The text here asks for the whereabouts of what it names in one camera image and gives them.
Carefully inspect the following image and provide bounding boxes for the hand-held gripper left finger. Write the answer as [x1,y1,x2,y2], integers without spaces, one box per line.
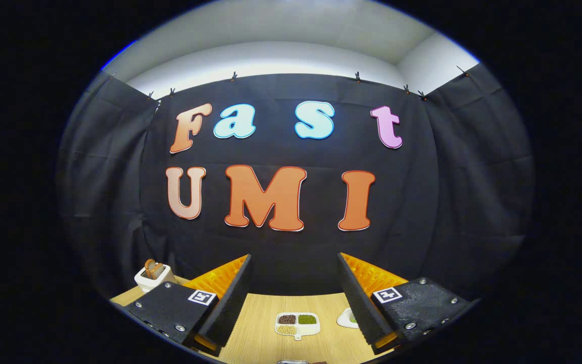
[113,254,253,358]

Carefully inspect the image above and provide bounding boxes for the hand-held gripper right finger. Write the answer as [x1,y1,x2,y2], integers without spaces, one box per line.
[337,252,478,355]

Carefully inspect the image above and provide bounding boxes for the white coaster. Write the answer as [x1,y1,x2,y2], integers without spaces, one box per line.
[336,307,360,329]

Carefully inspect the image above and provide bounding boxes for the white divided tray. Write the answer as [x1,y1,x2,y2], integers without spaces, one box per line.
[275,312,321,341]

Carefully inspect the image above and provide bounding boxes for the white toaster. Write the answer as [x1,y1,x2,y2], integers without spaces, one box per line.
[134,263,176,294]

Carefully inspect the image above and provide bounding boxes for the row of black cloth clips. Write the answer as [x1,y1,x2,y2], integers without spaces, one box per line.
[110,65,469,101]

